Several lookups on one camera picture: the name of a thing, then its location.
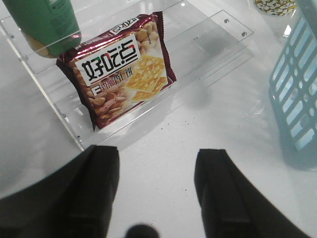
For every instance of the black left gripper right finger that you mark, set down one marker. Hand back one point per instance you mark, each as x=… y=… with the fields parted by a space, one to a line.
x=231 y=207

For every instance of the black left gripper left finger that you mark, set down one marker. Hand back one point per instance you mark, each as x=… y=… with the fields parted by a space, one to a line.
x=73 y=202

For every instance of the light blue plastic basket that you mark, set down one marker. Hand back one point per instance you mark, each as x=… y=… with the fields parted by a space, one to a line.
x=293 y=90

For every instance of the maroon almond cracker packet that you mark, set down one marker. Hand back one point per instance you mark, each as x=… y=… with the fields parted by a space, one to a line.
x=119 y=69

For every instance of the clear acrylic left display shelf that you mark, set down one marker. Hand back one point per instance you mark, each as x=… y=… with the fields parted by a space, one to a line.
x=196 y=44

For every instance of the green snack bag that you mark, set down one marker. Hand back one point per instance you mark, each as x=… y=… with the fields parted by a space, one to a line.
x=49 y=26

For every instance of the yellow patterned paper cup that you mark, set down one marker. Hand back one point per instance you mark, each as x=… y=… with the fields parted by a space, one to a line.
x=276 y=7

